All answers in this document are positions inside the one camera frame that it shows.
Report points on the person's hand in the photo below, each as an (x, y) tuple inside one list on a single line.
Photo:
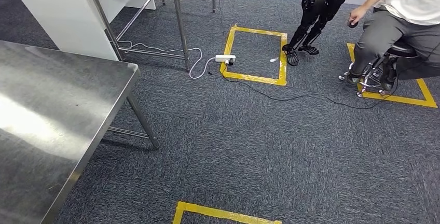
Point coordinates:
[(357, 13)]

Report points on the small black controller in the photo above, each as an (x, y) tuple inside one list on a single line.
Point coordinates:
[(353, 24)]

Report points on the steel workbench table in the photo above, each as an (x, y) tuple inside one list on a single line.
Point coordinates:
[(51, 112)]

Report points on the person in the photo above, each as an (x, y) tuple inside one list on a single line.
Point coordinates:
[(388, 33)]

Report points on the black humanoid robot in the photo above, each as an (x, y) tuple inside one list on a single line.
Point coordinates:
[(319, 6)]

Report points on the black round stool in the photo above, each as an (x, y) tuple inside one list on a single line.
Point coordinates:
[(400, 49)]

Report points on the yellow floor tape square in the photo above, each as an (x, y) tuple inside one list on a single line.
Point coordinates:
[(395, 98), (220, 213), (254, 79)]

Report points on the white paper scrap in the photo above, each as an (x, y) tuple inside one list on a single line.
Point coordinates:
[(274, 59)]

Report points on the white power strip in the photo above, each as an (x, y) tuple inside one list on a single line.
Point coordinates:
[(225, 58)]

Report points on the white partition panel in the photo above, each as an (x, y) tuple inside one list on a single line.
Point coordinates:
[(68, 19)]

